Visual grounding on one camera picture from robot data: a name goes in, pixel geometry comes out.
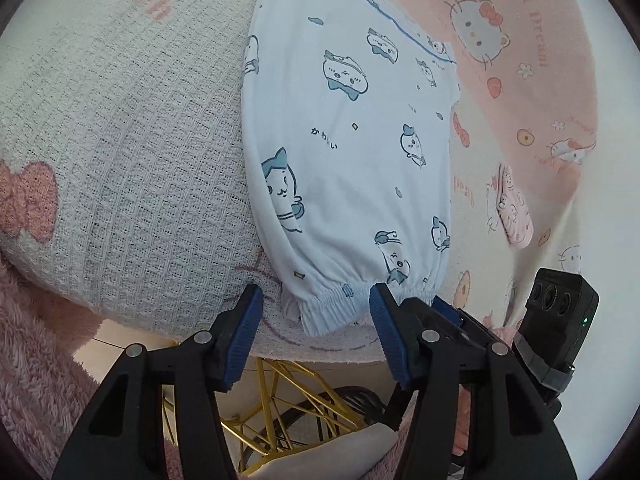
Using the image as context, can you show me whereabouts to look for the light blue printed pajama pants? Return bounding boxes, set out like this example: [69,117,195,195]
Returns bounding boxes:
[239,0,462,337]

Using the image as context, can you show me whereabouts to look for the pink fuzzy robe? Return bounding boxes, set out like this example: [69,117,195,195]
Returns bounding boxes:
[0,255,183,480]

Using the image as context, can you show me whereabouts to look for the pink white cat-print blanket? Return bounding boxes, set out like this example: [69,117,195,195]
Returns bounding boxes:
[0,0,621,366]

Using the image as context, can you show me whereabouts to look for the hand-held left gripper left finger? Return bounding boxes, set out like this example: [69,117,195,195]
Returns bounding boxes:
[51,283,265,480]

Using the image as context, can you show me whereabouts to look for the gold wire chair frame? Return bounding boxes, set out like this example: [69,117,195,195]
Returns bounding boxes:
[217,355,386,478]

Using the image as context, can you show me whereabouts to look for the pink printed pajama garment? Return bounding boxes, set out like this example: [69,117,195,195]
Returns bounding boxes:
[492,162,537,250]

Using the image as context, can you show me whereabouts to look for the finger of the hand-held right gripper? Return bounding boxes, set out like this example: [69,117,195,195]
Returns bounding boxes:
[430,296,511,353]

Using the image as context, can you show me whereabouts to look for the black wire rack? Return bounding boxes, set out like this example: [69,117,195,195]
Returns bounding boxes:
[280,385,396,441]

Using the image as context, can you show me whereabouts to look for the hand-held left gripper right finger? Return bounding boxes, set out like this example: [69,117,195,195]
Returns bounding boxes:
[369,282,573,480]

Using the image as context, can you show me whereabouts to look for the beige cushion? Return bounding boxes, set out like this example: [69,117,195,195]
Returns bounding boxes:
[245,422,398,480]

